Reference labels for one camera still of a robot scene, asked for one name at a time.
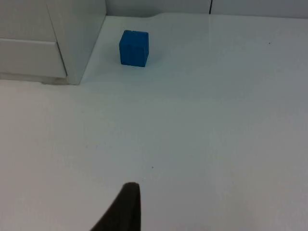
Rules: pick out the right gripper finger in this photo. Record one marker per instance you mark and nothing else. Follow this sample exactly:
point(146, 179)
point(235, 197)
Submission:
point(125, 211)

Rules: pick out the blue cube block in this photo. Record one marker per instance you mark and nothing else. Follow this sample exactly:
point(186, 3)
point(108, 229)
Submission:
point(133, 48)

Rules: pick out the grey chest of drawers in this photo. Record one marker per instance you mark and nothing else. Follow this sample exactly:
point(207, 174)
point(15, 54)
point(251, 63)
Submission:
point(36, 29)

